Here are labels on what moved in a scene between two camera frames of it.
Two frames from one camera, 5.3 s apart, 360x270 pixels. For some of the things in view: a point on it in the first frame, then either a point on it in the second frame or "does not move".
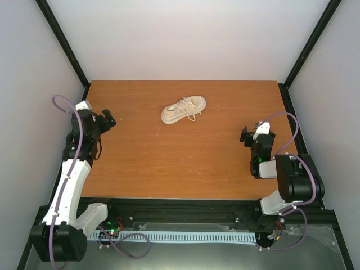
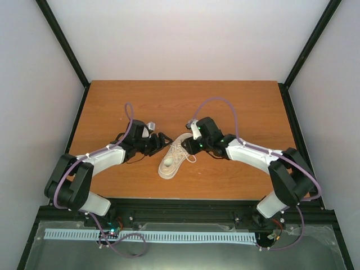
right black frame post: x=284 y=87 does not move
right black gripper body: x=247 y=142 to x=195 y=149
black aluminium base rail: x=251 y=211 does not move
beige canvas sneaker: x=189 y=106 to x=174 y=157
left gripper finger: x=108 y=116 to x=161 y=136
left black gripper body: x=96 y=134 to x=147 y=147
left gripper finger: x=110 y=120 to x=157 y=150
